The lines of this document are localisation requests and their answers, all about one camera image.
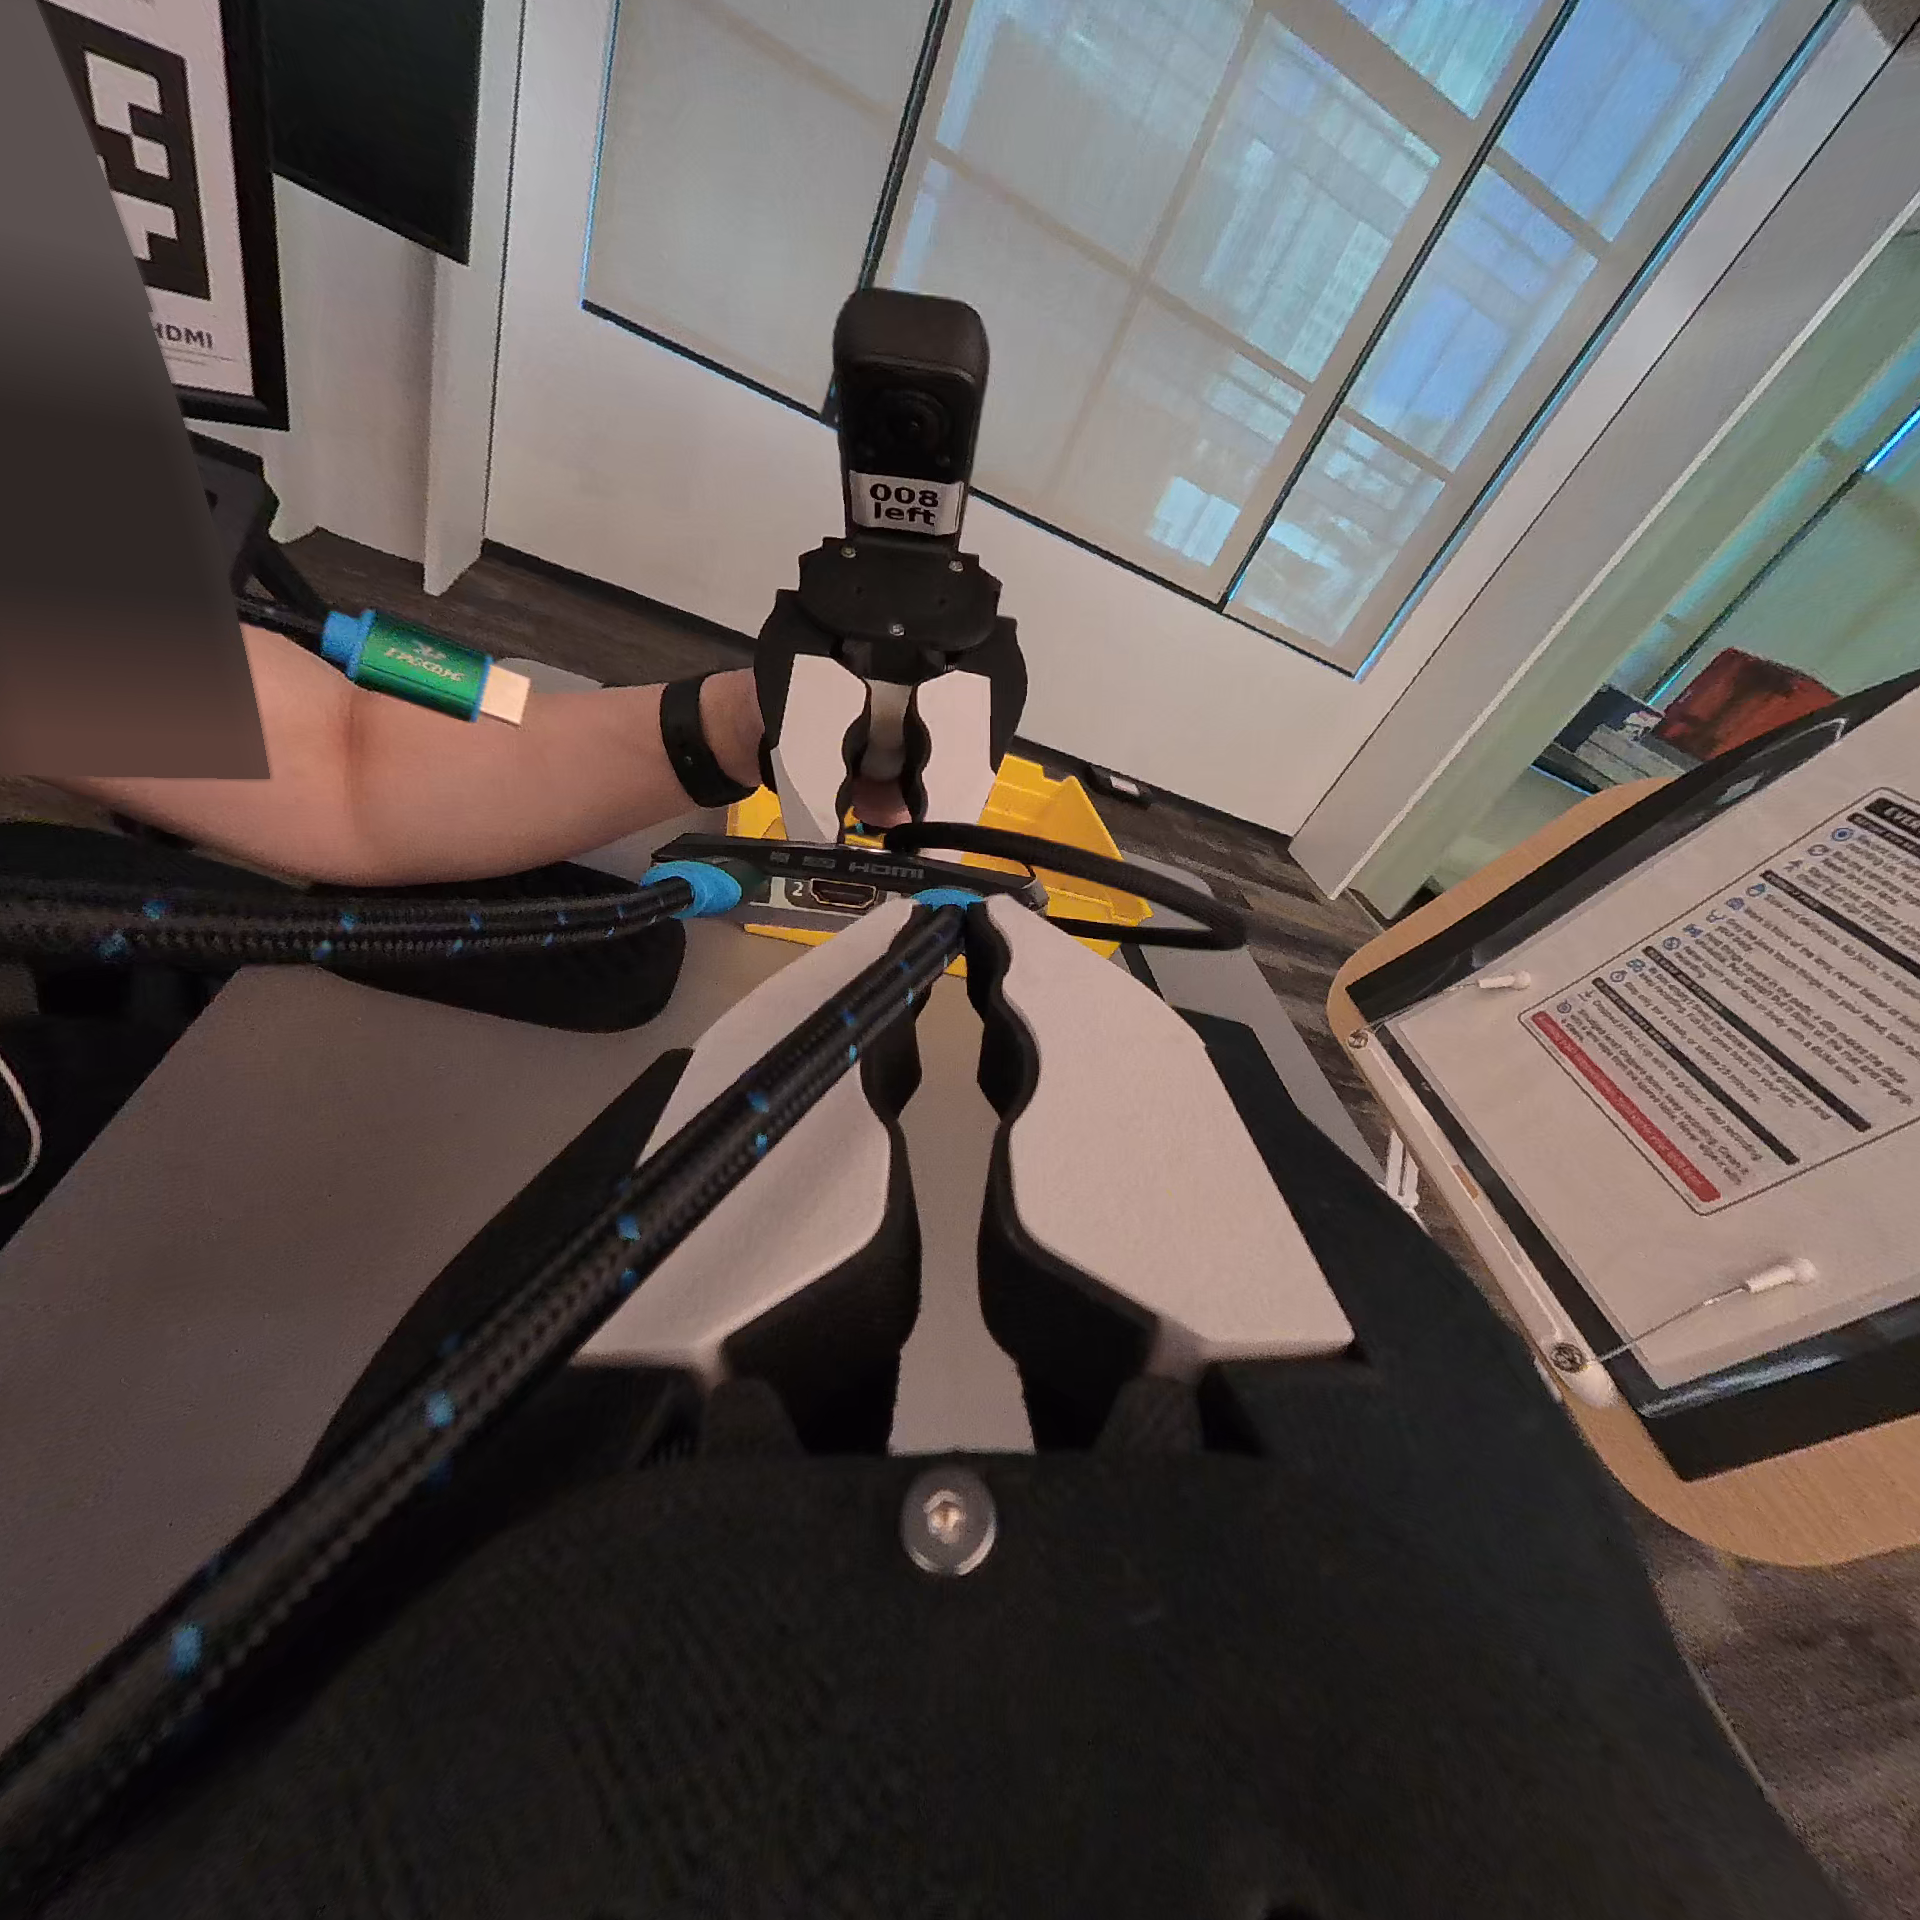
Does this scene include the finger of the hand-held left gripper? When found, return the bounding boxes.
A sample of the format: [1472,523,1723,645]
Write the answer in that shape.
[912,674,1013,828]
[767,657,875,846]

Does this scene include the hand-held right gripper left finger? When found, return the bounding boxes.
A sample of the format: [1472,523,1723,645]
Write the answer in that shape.
[558,901,965,1375]

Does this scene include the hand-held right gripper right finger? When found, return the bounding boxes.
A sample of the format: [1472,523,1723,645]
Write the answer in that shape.
[965,896,1360,1452]

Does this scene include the yellow plastic bin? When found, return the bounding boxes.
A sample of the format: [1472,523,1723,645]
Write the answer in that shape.
[725,753,1158,966]

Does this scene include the person's left forearm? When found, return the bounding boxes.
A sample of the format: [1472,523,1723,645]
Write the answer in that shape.
[65,619,708,891]

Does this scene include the black wristband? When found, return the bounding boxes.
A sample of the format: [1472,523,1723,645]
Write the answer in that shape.
[655,674,762,813]

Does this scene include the black rectangular desk mat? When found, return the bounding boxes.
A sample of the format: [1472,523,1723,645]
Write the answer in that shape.
[1122,933,1389,1202]

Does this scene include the black ribbed pad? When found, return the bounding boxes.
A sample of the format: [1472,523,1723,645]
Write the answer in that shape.
[0,822,689,1038]

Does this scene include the large window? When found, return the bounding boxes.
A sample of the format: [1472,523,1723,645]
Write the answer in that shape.
[582,0,1920,678]

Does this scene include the wooden rimmed instruction sign board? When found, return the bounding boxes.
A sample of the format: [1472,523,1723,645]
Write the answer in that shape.
[1326,672,1920,1574]

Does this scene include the red and blue box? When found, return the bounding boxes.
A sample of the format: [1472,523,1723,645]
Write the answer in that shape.
[1529,645,1847,800]

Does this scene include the framed marker sign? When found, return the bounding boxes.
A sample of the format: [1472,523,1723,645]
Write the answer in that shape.
[36,0,291,435]

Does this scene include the black wall panel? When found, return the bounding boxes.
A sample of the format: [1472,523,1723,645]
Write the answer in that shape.
[257,0,491,269]

